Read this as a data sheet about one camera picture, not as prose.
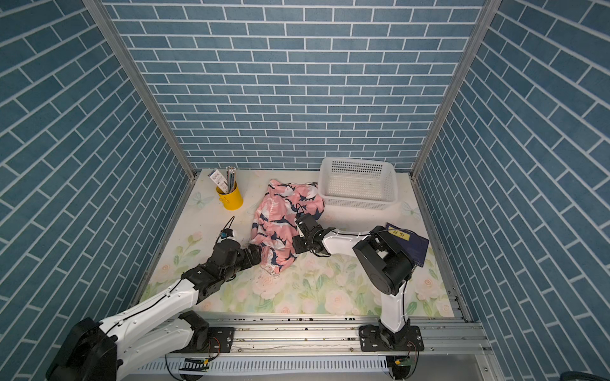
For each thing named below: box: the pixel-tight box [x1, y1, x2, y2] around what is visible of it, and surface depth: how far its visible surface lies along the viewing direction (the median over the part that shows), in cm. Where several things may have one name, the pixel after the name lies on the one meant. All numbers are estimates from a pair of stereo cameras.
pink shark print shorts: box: [250, 179, 325, 275], surface depth 104 cm
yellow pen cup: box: [216, 181, 244, 212], surface depth 104 cm
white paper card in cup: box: [207, 169, 229, 194], surface depth 101 cm
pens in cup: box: [225, 165, 237, 193], surface depth 101 cm
